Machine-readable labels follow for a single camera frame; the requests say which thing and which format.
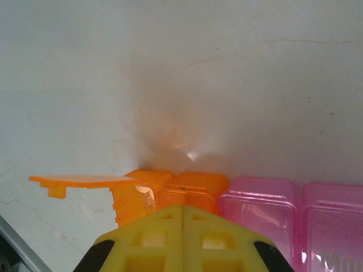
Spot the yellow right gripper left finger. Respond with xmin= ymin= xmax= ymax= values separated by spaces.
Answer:
xmin=73 ymin=203 xmax=184 ymax=272

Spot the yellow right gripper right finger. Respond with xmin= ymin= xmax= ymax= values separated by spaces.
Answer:
xmin=183 ymin=205 xmax=290 ymax=272

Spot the pink pill box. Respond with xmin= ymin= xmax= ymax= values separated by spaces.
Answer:
xmin=217 ymin=175 xmax=363 ymax=272

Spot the orange pill box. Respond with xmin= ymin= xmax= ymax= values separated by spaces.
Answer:
xmin=28 ymin=168 xmax=230 ymax=229

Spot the aluminium rail frame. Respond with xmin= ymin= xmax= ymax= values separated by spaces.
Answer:
xmin=0 ymin=214 xmax=50 ymax=272

